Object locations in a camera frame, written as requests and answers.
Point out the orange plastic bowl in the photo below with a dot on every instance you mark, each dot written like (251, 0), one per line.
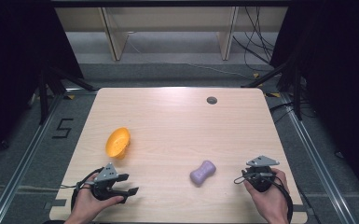
(117, 143)

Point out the purple dumbbell toy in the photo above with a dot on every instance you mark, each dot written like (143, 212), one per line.
(202, 173)

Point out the person's right hand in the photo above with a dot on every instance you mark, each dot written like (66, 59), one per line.
(269, 199)

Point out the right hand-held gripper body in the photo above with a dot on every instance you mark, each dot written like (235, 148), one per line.
(260, 174)

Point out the beige wooden desk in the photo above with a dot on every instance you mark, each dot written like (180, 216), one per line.
(168, 25)

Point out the black stand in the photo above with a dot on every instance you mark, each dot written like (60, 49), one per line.
(287, 84)
(48, 90)

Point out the grey table grommet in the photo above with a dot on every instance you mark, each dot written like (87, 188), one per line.
(211, 100)

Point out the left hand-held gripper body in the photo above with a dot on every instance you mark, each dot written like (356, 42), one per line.
(105, 182)

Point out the person's left hand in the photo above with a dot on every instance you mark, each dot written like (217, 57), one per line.
(90, 202)

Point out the metal floor rail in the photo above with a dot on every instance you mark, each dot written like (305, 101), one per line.
(314, 158)
(21, 161)

